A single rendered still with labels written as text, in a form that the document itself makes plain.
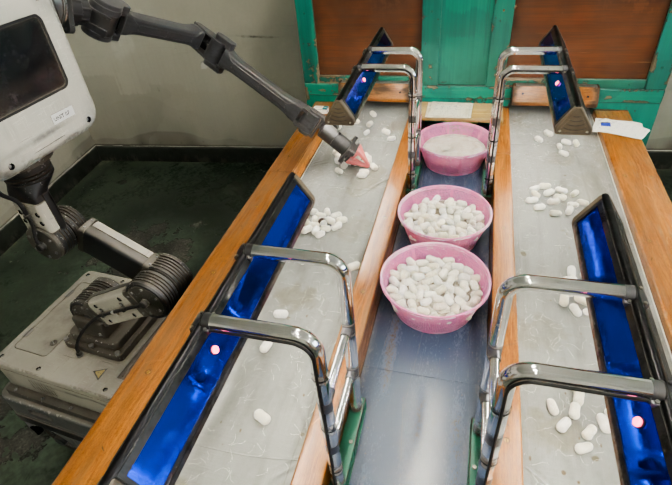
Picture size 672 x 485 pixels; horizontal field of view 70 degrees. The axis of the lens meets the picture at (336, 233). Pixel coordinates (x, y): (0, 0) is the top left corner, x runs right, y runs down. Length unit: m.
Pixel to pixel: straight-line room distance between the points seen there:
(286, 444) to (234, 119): 2.53
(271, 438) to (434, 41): 1.51
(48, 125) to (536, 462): 1.18
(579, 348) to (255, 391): 0.68
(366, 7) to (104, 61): 1.96
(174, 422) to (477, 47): 1.69
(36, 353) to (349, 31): 1.56
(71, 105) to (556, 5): 1.55
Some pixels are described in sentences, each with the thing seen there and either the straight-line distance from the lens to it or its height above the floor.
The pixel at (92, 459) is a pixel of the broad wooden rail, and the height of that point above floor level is 0.76.
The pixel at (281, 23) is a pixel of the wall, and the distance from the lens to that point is 2.93.
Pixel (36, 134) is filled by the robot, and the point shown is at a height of 1.18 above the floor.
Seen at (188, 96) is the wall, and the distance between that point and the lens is 3.31.
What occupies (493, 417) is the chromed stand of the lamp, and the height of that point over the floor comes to 1.02.
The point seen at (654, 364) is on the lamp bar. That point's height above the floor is 1.11.
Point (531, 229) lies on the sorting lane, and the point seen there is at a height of 0.74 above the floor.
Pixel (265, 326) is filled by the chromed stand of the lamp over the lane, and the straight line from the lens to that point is 0.65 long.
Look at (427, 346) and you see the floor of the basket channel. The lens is 1.18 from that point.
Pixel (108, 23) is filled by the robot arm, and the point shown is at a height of 1.30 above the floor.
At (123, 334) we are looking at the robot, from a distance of 1.60.
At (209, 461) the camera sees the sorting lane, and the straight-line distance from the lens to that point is 1.01.
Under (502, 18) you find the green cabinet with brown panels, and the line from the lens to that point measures 1.97.
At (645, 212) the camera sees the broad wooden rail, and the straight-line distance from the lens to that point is 1.56.
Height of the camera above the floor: 1.60
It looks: 38 degrees down
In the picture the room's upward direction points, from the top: 6 degrees counter-clockwise
